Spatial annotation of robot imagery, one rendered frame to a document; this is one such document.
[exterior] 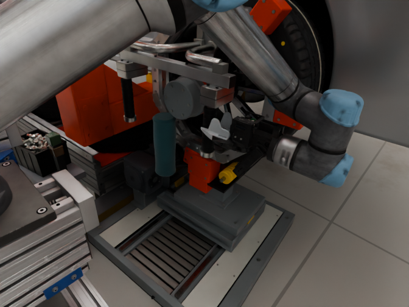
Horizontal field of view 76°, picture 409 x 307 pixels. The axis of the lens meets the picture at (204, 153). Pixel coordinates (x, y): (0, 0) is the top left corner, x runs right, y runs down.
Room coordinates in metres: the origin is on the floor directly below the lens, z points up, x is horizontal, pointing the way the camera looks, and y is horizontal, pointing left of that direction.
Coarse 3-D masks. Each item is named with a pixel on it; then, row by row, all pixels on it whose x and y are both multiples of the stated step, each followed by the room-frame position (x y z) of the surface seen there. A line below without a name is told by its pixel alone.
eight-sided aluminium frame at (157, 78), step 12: (168, 36) 1.01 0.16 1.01; (156, 72) 1.05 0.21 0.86; (168, 72) 1.09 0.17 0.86; (156, 84) 1.05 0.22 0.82; (156, 96) 1.05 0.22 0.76; (264, 108) 0.78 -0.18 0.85; (180, 120) 1.03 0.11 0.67; (180, 132) 0.98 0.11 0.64; (192, 144) 0.94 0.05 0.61; (216, 144) 0.93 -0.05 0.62; (216, 156) 0.87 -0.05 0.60; (228, 156) 0.85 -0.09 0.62
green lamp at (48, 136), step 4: (52, 132) 0.87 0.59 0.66; (56, 132) 0.87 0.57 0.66; (48, 136) 0.84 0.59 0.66; (52, 136) 0.84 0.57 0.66; (56, 136) 0.85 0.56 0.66; (48, 140) 0.84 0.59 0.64; (52, 140) 0.83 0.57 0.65; (56, 140) 0.84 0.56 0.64; (60, 140) 0.86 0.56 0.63; (52, 144) 0.83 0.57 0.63; (56, 144) 0.84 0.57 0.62
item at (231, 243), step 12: (180, 180) 1.24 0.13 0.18; (168, 192) 1.13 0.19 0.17; (168, 204) 1.05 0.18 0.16; (180, 204) 1.07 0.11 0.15; (264, 204) 1.09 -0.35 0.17; (180, 216) 1.00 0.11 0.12; (192, 216) 0.98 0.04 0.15; (204, 228) 0.91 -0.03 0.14; (216, 228) 0.91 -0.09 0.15; (216, 240) 0.87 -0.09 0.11; (228, 240) 0.83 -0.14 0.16; (240, 240) 0.89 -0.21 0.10
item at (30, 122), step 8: (24, 120) 1.58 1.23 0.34; (32, 120) 1.49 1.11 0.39; (40, 120) 1.49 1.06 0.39; (32, 128) 1.51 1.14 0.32; (40, 128) 1.44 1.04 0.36; (48, 128) 1.39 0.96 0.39; (56, 128) 1.40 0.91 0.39; (64, 136) 1.30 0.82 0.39; (72, 144) 1.22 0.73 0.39; (72, 152) 1.23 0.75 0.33; (80, 152) 1.18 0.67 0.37; (88, 152) 1.15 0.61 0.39; (96, 152) 1.16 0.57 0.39; (80, 160) 1.20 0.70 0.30; (88, 160) 1.16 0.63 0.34; (96, 160) 1.16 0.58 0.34; (88, 168) 1.15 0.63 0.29; (96, 168) 1.12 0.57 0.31
